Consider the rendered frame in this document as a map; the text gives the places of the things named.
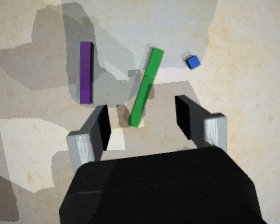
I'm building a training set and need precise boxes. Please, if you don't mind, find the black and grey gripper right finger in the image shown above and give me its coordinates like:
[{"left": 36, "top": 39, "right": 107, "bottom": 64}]
[{"left": 175, "top": 95, "right": 227, "bottom": 153}]

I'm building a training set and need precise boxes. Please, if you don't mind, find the small blue cube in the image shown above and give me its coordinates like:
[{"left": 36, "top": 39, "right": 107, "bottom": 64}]
[{"left": 185, "top": 55, "right": 201, "bottom": 69}]

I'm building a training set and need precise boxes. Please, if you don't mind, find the purple rod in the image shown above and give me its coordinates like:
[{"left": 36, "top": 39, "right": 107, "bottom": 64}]
[{"left": 80, "top": 42, "right": 92, "bottom": 104}]

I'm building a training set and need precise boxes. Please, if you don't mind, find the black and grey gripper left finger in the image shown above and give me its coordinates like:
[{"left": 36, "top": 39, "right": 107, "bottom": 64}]
[{"left": 66, "top": 104, "right": 111, "bottom": 174}]

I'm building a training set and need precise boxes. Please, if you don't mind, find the green rod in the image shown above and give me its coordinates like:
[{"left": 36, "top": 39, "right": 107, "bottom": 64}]
[{"left": 128, "top": 47, "right": 164, "bottom": 128}]

